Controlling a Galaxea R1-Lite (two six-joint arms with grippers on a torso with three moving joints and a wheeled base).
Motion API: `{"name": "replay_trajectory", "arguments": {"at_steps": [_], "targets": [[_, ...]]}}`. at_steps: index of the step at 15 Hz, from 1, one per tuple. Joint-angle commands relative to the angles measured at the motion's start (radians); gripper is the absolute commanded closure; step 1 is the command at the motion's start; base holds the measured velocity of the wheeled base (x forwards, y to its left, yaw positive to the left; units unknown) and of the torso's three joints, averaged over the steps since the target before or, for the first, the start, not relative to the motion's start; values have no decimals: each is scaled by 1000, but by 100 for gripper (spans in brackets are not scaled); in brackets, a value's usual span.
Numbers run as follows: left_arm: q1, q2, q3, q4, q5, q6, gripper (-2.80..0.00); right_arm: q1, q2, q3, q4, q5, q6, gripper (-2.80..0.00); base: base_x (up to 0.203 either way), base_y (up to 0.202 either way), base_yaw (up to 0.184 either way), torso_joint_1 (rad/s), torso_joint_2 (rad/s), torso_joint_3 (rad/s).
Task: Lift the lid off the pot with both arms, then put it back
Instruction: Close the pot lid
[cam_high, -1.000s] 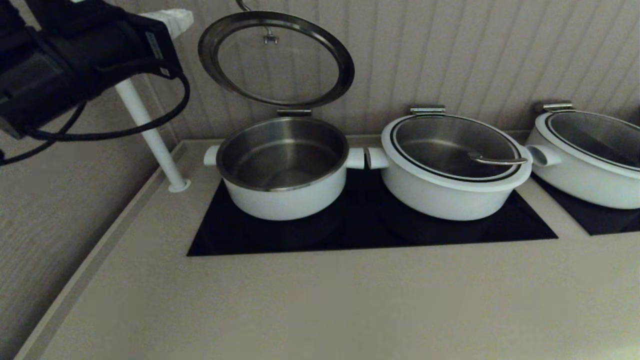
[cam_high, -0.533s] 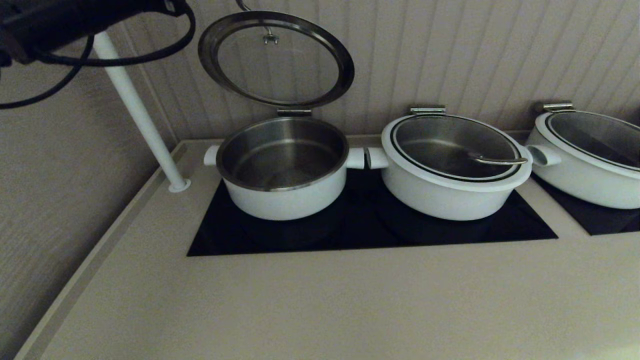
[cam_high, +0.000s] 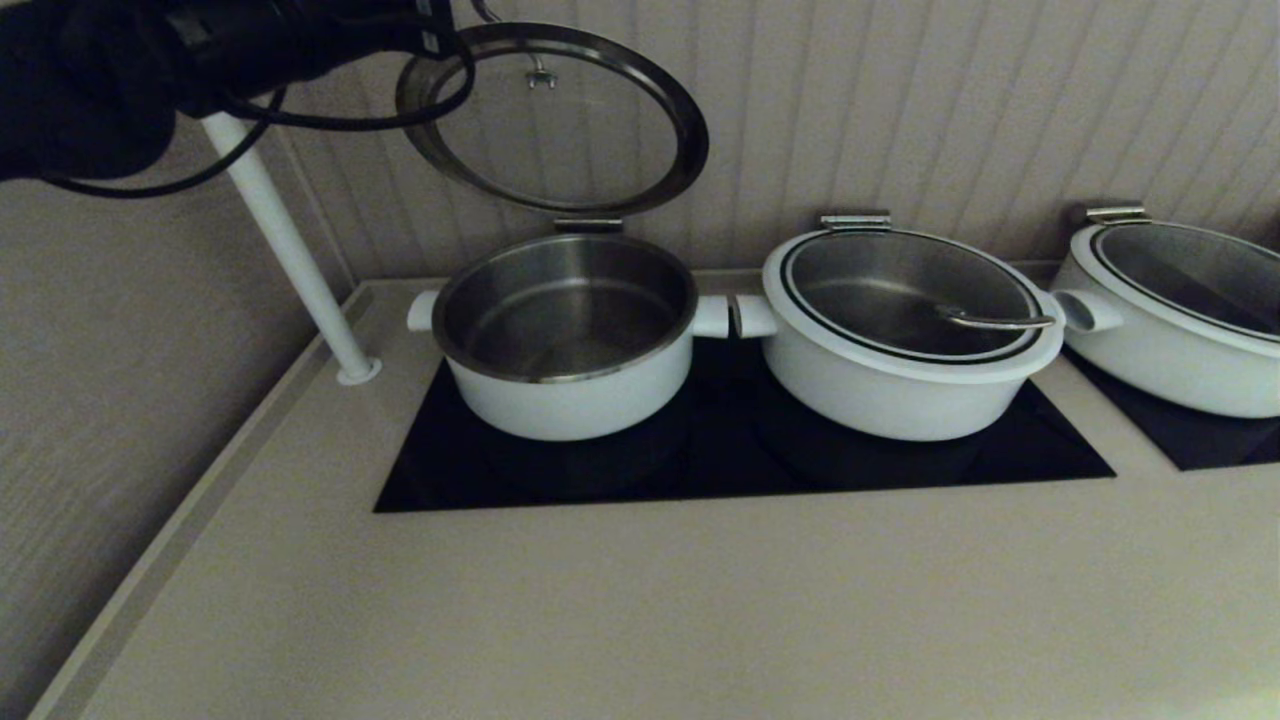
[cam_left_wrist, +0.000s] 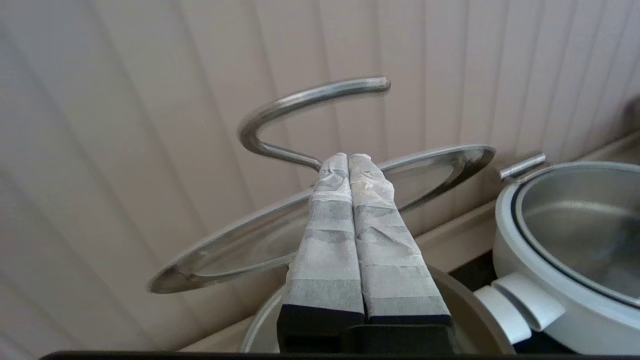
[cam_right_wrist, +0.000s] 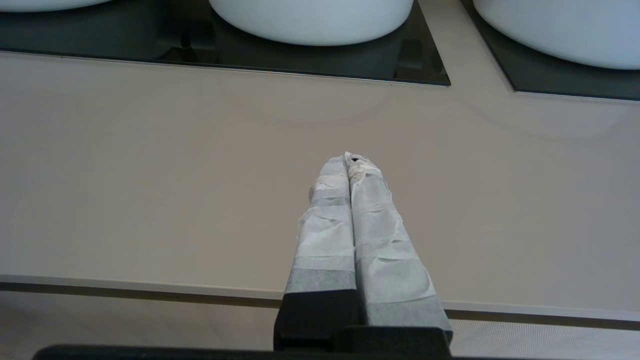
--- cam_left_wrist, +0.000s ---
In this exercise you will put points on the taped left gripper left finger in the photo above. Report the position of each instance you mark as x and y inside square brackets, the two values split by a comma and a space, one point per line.
[327, 250]

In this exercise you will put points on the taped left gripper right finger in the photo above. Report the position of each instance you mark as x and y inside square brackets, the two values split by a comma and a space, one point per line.
[390, 260]

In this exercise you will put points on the glass lid with white rim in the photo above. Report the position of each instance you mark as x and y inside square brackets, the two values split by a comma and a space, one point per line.
[240, 250]
[575, 225]

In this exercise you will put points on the black glass induction cooktop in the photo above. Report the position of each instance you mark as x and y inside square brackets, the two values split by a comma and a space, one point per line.
[475, 275]

